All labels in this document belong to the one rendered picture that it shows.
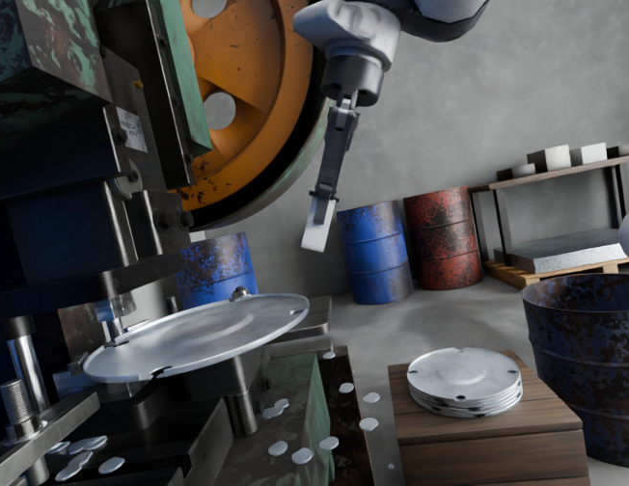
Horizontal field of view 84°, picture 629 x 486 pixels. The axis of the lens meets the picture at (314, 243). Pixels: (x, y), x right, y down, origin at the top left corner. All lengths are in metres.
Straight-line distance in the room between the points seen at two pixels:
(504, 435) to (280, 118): 0.87
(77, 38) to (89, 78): 0.04
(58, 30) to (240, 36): 0.57
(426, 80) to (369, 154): 0.93
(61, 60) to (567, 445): 1.09
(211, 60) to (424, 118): 3.21
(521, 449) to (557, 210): 3.54
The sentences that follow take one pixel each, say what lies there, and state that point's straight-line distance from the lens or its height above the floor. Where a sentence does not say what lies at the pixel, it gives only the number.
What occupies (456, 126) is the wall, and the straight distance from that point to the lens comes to 4.03.
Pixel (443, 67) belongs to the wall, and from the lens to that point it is 4.15.
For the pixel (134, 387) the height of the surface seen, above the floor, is 0.74.
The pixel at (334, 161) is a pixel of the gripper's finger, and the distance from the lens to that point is 0.42.
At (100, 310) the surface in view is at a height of 0.84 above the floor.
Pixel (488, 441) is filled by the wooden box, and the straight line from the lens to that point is 1.00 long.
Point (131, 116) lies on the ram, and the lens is 0.57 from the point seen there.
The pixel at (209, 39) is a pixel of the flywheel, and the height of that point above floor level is 1.34.
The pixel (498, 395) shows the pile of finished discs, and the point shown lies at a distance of 1.01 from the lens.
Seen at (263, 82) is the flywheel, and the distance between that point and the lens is 0.89.
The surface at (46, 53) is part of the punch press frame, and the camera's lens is 0.39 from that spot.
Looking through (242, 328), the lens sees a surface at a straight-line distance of 0.47.
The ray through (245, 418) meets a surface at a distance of 0.50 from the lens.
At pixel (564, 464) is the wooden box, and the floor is 0.25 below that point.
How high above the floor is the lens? 0.91
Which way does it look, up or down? 5 degrees down
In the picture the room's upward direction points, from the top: 12 degrees counter-clockwise
